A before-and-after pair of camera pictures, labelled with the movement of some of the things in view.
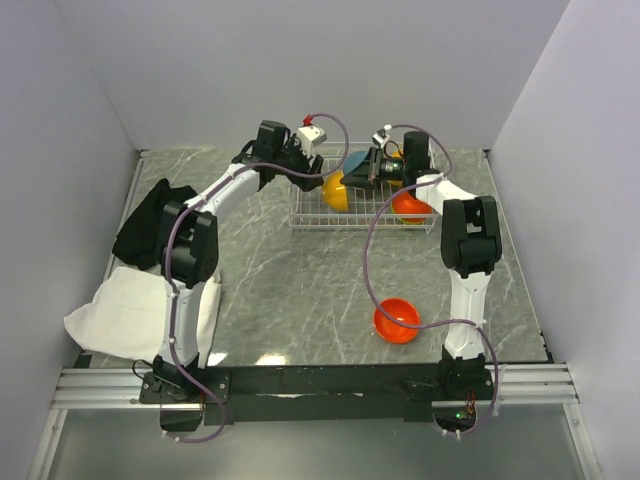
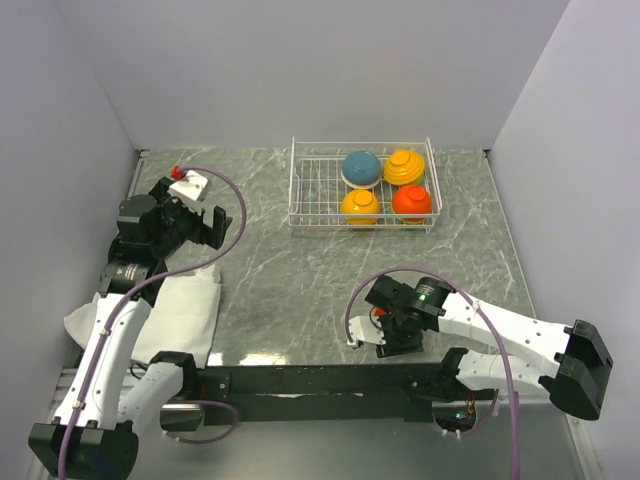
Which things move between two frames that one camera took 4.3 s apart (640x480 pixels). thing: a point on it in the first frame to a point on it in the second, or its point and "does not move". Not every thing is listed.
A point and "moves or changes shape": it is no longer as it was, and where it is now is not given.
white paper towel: x=126 y=318 does not move
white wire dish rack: x=336 y=203 does not move
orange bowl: x=334 y=192 to x=360 y=202
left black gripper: x=295 y=146 to x=203 y=233
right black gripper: x=358 y=180 to x=393 y=347
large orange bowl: x=402 y=192 moves or changes shape
